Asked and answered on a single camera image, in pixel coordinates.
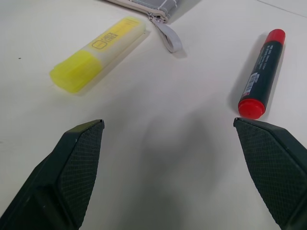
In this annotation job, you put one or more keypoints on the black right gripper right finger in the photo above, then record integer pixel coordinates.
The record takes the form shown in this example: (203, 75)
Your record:
(275, 167)

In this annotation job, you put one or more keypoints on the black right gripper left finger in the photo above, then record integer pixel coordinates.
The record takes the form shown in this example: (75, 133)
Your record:
(60, 182)

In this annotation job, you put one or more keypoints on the grey checked pencil case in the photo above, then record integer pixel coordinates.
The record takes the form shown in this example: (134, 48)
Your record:
(165, 14)

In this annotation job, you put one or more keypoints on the black marker with red cap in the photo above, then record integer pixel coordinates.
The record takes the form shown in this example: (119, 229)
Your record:
(262, 74)

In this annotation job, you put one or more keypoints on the yellow highlighter pen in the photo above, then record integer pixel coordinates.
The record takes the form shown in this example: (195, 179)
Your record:
(100, 51)

